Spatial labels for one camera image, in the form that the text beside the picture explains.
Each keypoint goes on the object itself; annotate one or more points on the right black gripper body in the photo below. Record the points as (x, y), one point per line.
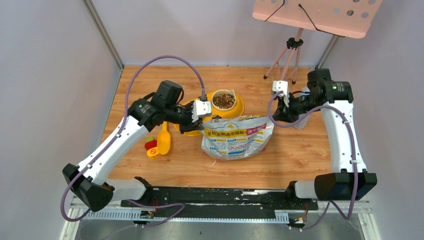
(296, 107)

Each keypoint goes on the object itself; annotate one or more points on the yellow plastic scoop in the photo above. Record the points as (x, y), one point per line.
(164, 139)

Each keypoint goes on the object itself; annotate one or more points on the pet food bag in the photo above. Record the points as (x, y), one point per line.
(228, 139)

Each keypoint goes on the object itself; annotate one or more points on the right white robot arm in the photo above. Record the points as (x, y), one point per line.
(348, 179)

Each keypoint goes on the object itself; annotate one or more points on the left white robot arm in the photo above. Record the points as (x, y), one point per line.
(89, 179)

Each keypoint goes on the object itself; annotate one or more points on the pet food kibble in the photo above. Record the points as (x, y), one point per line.
(224, 101)

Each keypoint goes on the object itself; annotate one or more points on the yellow double pet feeder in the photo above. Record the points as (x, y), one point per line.
(237, 110)

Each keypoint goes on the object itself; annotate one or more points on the cream bowl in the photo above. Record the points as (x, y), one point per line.
(224, 91)

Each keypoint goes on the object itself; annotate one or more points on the red toy block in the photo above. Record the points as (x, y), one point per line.
(150, 143)

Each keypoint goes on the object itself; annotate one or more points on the yellow toy block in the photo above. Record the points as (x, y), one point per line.
(153, 153)

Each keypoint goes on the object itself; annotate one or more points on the pink music stand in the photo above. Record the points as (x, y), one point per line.
(342, 18)

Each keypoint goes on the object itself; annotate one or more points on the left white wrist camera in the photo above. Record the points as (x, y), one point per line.
(201, 109)

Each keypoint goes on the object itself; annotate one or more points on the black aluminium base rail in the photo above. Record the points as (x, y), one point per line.
(215, 205)

